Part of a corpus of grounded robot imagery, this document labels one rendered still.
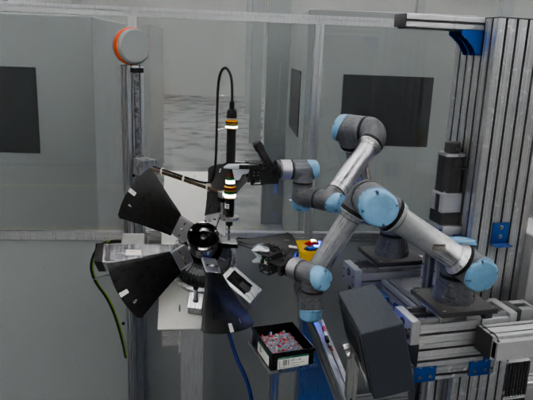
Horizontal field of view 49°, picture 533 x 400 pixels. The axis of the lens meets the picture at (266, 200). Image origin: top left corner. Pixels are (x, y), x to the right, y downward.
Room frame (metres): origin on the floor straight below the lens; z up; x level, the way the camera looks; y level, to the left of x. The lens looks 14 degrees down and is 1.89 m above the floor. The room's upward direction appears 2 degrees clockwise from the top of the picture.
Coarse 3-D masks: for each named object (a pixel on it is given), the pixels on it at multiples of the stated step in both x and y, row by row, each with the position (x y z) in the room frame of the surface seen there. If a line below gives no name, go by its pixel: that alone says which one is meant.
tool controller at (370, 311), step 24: (360, 288) 1.56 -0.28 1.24; (360, 312) 1.42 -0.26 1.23; (384, 312) 1.40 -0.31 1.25; (360, 336) 1.32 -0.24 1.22; (384, 336) 1.32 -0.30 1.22; (408, 336) 1.35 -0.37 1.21; (360, 360) 1.38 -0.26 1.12; (384, 360) 1.32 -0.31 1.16; (408, 360) 1.33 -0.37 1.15; (384, 384) 1.32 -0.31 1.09; (408, 384) 1.33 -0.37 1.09
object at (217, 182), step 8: (224, 168) 2.31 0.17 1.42; (208, 176) 2.33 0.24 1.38; (216, 176) 2.30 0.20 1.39; (224, 176) 2.27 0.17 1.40; (216, 184) 2.27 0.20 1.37; (224, 184) 2.24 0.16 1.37; (240, 184) 2.21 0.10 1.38; (208, 192) 2.27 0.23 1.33; (208, 200) 2.24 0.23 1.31; (216, 200) 2.20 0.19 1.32; (208, 208) 2.20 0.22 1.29; (216, 208) 2.17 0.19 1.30
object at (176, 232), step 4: (180, 220) 2.12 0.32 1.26; (184, 220) 2.11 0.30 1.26; (176, 224) 2.13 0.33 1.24; (180, 224) 2.12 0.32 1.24; (188, 224) 2.11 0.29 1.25; (192, 224) 2.10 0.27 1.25; (176, 228) 2.13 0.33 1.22; (180, 228) 2.12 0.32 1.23; (184, 228) 2.12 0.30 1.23; (188, 228) 2.11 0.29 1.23; (172, 232) 2.13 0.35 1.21; (176, 232) 2.13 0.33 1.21; (180, 232) 2.12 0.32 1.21; (184, 232) 2.12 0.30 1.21; (176, 236) 2.13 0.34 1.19; (180, 236) 2.12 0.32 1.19; (184, 236) 2.12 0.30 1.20; (184, 240) 2.12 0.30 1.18
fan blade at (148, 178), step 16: (144, 176) 2.19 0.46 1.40; (128, 192) 2.19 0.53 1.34; (144, 192) 2.17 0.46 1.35; (160, 192) 2.15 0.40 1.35; (128, 208) 2.17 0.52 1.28; (144, 208) 2.16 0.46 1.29; (160, 208) 2.14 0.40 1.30; (176, 208) 2.12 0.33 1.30; (144, 224) 2.16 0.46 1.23; (160, 224) 2.14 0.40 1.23
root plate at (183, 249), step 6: (180, 246) 2.04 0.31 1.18; (174, 252) 2.03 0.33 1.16; (186, 252) 2.06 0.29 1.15; (174, 258) 2.03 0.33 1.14; (180, 258) 2.04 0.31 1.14; (186, 258) 2.06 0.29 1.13; (192, 258) 2.07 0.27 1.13; (180, 264) 2.05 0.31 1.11; (186, 264) 2.06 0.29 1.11; (180, 270) 2.05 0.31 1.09
